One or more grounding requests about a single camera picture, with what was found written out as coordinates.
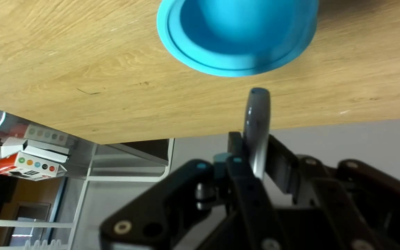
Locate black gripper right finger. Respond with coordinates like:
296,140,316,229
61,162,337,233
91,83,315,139
262,133,400,250

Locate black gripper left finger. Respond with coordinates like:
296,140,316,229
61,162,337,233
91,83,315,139
98,130,286,250

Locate orange white marker box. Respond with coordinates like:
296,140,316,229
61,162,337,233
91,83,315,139
0,137,69,183

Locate blue cup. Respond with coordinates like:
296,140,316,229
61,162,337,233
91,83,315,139
155,0,321,79

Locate white framed grey cart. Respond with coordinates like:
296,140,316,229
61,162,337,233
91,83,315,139
0,101,176,250

